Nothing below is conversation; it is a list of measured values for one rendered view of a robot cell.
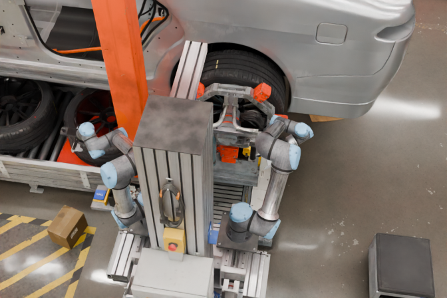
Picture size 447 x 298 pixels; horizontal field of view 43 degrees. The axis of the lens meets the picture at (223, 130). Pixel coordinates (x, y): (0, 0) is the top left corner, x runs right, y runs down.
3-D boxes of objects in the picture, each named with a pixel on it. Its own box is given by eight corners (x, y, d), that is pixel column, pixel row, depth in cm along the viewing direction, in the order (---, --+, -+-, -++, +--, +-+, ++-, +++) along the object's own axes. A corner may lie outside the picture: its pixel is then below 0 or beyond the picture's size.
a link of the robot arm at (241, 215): (234, 209, 312) (235, 196, 301) (257, 218, 309) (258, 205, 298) (225, 227, 305) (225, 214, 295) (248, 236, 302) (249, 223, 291)
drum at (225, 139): (241, 121, 368) (243, 107, 357) (237, 147, 355) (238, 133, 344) (220, 118, 370) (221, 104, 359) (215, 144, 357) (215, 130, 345)
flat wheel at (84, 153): (155, 96, 449) (152, 75, 430) (161, 163, 409) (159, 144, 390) (70, 104, 442) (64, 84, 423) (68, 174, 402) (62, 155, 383)
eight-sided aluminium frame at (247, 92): (270, 144, 383) (277, 89, 340) (269, 151, 379) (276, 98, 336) (191, 134, 387) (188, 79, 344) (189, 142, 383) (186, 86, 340)
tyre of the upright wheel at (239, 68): (297, 60, 354) (193, 38, 352) (295, 88, 339) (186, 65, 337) (274, 124, 406) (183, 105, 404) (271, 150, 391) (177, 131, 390)
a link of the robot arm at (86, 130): (84, 139, 294) (77, 124, 294) (81, 143, 304) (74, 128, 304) (98, 133, 298) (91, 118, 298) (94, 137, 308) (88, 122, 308)
